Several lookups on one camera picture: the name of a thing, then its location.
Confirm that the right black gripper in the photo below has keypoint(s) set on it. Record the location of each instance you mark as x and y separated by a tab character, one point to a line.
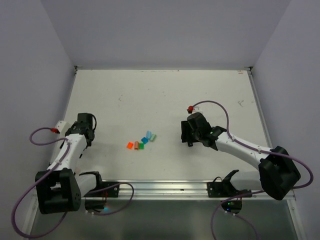
185	135

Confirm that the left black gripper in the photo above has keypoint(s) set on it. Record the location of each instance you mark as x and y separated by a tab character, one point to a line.
74	124

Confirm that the light green pen cap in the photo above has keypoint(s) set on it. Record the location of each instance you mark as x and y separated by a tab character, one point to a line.
153	137

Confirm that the light blue pen cap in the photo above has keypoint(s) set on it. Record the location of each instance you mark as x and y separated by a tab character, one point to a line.
148	134

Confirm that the blue highlighter cap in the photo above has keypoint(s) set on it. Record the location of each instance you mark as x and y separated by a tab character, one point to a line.
144	140

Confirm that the green highlighter cap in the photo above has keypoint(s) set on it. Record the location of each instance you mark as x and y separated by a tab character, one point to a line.
141	146

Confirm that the orange highlighter cap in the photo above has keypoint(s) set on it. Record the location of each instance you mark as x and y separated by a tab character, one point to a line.
130	145

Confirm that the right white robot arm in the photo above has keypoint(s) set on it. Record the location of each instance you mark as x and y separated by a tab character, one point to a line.
275	173

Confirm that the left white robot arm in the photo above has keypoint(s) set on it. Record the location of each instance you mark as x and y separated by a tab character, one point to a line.
59	188

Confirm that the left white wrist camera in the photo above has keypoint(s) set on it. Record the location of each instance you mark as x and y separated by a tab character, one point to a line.
62	127

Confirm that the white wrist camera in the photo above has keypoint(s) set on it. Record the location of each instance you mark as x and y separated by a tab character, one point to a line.
197	109
62	127

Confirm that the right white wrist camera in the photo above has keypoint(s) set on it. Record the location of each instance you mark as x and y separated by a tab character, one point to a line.
197	109

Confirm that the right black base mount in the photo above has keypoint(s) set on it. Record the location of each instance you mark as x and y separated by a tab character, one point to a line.
223	188

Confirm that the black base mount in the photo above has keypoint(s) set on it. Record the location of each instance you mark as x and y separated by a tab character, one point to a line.
223	188
96	201

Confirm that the aluminium front rail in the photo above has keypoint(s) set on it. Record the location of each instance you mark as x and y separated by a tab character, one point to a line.
165	190

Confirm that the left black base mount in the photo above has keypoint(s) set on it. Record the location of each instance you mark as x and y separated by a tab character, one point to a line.
96	201

